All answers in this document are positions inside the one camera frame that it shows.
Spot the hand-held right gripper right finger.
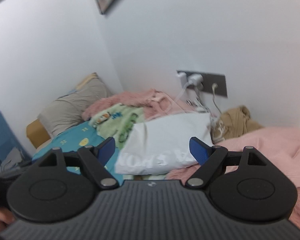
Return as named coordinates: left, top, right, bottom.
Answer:
left=185, top=137, right=268, bottom=190

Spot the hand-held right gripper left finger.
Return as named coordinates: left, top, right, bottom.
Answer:
left=37, top=137, right=119, bottom=190

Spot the white shirt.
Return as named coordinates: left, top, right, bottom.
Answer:
left=114, top=112, right=213, bottom=176

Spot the person's left hand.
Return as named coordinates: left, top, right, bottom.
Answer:
left=0, top=209, right=15, bottom=230

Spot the green printed blanket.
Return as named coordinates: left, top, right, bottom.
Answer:
left=89, top=103, right=147, bottom=148

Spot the grey cloth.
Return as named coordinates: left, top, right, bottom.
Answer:
left=0, top=147, right=24, bottom=172

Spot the bed with teal printed sheet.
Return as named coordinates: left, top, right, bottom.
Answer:
left=31, top=121, right=125, bottom=180

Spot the pink fluffy blanket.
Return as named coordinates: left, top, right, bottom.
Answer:
left=82, top=88, right=300, bottom=233

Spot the tan garment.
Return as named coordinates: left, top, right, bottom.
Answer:
left=212, top=106, right=264, bottom=142

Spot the grey pillow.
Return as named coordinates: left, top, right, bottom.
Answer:
left=37, top=79, right=113, bottom=137

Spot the blue covered chair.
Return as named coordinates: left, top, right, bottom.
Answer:
left=0, top=108, right=33, bottom=172

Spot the pink hooded garment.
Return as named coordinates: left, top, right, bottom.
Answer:
left=142, top=90, right=198, bottom=120

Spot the pink knitted blanket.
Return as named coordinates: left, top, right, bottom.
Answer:
left=214, top=126, right=300, bottom=188

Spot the yellow headboard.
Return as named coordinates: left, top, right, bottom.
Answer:
left=26, top=119, right=52, bottom=148

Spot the large white charger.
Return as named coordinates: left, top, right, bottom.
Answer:
left=187, top=74, right=204, bottom=90

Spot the tan pillow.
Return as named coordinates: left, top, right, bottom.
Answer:
left=76, top=72, right=98, bottom=90

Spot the small white charger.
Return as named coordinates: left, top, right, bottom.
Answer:
left=177, top=72, right=188, bottom=86

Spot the beige cable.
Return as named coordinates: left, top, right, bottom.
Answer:
left=211, top=82, right=223, bottom=114

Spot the white cable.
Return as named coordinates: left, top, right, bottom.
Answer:
left=155, top=86, right=190, bottom=117

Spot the grey wall socket panel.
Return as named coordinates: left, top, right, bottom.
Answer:
left=176, top=70, right=227, bottom=97

